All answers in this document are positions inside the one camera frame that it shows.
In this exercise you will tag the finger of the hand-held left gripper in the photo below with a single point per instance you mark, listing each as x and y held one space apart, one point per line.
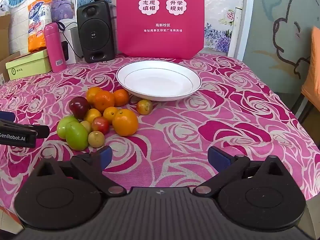
7 116
30 130

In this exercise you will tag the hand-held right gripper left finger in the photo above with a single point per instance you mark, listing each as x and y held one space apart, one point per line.
106 153

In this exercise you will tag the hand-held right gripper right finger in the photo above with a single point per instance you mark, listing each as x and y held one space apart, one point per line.
218 156

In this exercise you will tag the bright red plum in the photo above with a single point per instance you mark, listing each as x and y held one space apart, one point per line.
100 125

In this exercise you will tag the round green jujube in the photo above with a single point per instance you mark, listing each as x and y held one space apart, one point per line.
63 127

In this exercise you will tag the oblong green jujube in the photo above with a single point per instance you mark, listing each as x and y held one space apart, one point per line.
77 136

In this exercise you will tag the large orange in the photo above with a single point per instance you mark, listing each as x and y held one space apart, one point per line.
125 123

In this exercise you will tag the small orange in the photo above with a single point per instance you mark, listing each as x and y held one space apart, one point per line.
110 115

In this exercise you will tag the yellow orange citrus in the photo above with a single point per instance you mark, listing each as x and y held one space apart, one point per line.
92 115

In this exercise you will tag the deep orange tangerine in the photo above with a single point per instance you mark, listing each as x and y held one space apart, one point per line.
121 97
103 101

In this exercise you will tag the big dark red plum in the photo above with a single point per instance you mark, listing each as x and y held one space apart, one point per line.
79 107

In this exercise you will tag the small yellow red plum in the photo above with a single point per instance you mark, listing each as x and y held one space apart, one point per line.
144 107

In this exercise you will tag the medium orange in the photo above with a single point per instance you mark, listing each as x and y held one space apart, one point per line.
92 92

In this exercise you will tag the white plate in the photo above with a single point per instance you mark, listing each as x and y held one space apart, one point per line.
160 80

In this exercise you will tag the pink rose tablecloth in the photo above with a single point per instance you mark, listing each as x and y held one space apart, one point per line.
180 130

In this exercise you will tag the light green cardboard box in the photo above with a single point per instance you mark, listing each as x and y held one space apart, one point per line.
27 65

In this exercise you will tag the brown cardboard box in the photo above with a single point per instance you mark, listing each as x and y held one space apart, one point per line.
3 42

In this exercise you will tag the pink thermos bottle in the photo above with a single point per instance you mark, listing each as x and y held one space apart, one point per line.
55 50

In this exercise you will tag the orange plastic cup package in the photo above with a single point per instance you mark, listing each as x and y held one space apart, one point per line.
37 32

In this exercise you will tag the white carton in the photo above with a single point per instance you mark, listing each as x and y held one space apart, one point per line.
71 33

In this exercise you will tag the black speaker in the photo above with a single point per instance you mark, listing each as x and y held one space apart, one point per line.
96 32

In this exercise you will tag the magenta tote bag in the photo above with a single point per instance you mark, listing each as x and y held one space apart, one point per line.
160 40

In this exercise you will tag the orange covered chair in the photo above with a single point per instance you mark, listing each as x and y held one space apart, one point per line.
312 67

